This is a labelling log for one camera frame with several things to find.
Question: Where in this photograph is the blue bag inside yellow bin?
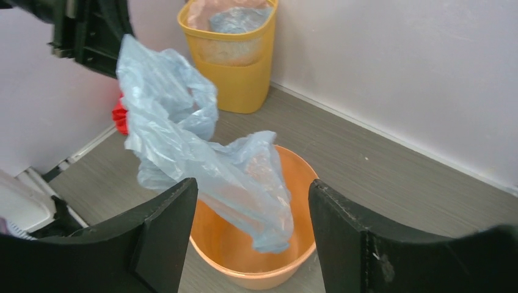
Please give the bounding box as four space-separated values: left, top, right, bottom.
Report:
209 7 273 34

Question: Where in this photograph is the yellow mesh trash bin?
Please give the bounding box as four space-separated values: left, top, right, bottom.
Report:
177 1 278 114

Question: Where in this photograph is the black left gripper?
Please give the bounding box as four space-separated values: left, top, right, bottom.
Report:
1 0 134 78

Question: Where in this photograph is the light blue trash bag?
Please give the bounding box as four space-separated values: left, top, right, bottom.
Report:
116 35 293 235

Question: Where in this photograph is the red crumpled trash bag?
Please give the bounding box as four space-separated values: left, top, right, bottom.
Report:
112 92 128 136

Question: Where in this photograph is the orange round trash bin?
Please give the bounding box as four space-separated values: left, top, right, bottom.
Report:
190 145 318 290

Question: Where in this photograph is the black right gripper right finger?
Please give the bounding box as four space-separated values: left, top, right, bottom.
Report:
308 179 517 292

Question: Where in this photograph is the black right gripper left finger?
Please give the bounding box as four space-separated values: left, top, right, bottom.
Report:
1 178 198 292

